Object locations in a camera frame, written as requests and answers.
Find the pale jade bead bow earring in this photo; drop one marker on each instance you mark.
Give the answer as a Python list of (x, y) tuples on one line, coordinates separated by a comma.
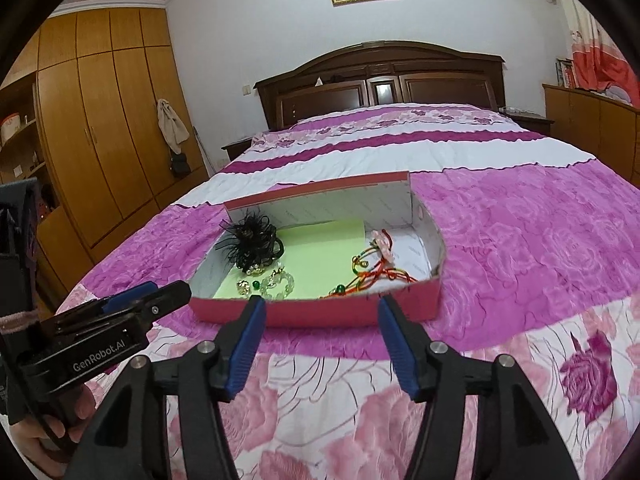
[(272, 290)]

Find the row of books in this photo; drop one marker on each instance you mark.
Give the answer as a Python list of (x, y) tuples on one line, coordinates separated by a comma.
[(565, 72)]

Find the red cardboard box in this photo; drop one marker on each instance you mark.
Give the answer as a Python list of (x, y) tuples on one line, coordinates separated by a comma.
[(325, 312)]

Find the bed with pink floral quilt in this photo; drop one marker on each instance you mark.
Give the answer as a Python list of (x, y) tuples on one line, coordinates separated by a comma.
[(500, 240)]

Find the light green paper sheet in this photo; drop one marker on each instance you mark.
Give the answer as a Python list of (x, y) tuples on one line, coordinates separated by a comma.
[(320, 250)]

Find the beige hanging cloth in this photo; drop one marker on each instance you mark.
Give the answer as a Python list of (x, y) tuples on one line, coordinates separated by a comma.
[(172, 125)]

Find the dark hanging bag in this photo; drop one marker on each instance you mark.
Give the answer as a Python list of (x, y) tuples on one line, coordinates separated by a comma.
[(180, 165)]

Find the white storage box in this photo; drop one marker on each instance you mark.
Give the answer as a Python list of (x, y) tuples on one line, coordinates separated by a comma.
[(10, 127)]

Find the white and orange curtain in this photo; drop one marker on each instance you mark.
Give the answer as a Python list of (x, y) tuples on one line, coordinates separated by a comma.
[(600, 70)]

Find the gold flower pearl earring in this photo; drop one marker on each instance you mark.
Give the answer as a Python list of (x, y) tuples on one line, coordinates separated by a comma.
[(257, 269), (244, 286)]

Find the pink crystal hair clip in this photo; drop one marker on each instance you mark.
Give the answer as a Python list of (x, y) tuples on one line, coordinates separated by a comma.
[(382, 242)]

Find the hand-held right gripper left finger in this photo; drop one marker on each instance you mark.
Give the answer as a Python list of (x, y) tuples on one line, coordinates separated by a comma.
[(245, 350)]

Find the brown wooden wardrobe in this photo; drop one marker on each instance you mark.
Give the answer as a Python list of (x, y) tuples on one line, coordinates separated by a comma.
[(100, 135)]

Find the pink fuzzy cuff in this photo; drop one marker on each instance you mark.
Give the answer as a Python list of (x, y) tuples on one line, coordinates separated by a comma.
[(20, 322)]

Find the dark wooden headboard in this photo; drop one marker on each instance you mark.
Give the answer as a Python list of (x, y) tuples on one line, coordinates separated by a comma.
[(325, 95)]

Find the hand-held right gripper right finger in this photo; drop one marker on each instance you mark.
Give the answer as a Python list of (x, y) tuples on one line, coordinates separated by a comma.
[(400, 355)]

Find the dark wooden nightstand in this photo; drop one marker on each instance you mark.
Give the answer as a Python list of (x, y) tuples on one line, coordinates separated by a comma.
[(530, 120), (237, 149)]

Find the brown wooden low cabinet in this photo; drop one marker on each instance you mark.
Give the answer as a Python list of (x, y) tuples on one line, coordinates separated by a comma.
[(590, 115)]

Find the person's left hand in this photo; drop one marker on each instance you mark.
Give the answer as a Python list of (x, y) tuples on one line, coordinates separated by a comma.
[(30, 440)]

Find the black feather hair accessory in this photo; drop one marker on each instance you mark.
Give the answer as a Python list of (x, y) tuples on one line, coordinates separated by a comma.
[(250, 237)]

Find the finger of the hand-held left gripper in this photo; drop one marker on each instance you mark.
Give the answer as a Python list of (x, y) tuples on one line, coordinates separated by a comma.
[(165, 302), (127, 297)]

